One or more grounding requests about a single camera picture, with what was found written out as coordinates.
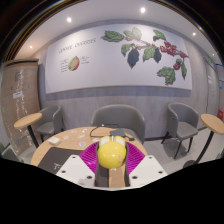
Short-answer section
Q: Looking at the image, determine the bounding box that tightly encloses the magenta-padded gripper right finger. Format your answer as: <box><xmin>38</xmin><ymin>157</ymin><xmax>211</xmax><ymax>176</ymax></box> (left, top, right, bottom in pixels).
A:
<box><xmin>124</xmin><ymin>142</ymin><xmax>168</xmax><ymax>188</ymax></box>

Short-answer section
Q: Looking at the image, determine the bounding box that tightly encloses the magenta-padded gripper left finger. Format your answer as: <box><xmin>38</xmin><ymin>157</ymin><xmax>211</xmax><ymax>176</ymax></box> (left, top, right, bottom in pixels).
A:
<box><xmin>55</xmin><ymin>142</ymin><xmax>109</xmax><ymax>188</ymax></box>

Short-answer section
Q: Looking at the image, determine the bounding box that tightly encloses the yellow computer mouse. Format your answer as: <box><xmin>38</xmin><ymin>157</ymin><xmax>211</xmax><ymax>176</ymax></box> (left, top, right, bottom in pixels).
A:
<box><xmin>96</xmin><ymin>134</ymin><xmax>128</xmax><ymax>170</ymax></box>

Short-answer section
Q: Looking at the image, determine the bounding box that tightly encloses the black printed mouse pad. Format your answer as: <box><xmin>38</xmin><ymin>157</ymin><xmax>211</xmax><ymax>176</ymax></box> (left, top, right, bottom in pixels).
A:
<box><xmin>37</xmin><ymin>147</ymin><xmax>84</xmax><ymax>175</ymax></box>

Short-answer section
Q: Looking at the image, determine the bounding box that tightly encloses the small white box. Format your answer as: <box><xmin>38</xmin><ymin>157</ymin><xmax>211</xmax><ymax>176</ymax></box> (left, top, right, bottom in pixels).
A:
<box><xmin>48</xmin><ymin>136</ymin><xmax>62</xmax><ymax>146</ymax></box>

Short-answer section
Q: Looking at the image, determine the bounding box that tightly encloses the flat black box device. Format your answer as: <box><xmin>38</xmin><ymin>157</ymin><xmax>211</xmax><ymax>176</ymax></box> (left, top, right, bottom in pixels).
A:
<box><xmin>109</xmin><ymin>129</ymin><xmax>126</xmax><ymax>138</ymax></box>

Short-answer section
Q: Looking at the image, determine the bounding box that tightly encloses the grey chair with rounded back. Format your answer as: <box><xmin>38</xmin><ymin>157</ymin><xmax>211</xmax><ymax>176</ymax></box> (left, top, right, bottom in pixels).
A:
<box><xmin>90</xmin><ymin>103</ymin><xmax>147</xmax><ymax>145</ymax></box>
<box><xmin>0</xmin><ymin>143</ymin><xmax>21</xmax><ymax>163</ymax></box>
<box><xmin>33</xmin><ymin>105</ymin><xmax>65</xmax><ymax>143</ymax></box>
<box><xmin>161</xmin><ymin>102</ymin><xmax>200</xmax><ymax>160</ymax></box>

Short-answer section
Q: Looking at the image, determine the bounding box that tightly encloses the black cable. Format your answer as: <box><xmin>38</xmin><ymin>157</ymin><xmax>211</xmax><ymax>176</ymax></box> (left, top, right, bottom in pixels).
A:
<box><xmin>89</xmin><ymin>123</ymin><xmax>135</xmax><ymax>142</ymax></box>

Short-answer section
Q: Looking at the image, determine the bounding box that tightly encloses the brown printed wall panel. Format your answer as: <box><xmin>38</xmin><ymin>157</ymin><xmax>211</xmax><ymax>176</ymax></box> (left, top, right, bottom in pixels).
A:
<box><xmin>0</xmin><ymin>58</ymin><xmax>40</xmax><ymax>156</ymax></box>

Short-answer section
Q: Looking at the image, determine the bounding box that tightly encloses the white coffee cherry wall mural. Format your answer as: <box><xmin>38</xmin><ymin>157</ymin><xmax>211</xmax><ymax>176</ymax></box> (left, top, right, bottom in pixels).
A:
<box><xmin>44</xmin><ymin>23</ymin><xmax>194</xmax><ymax>95</ymax></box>

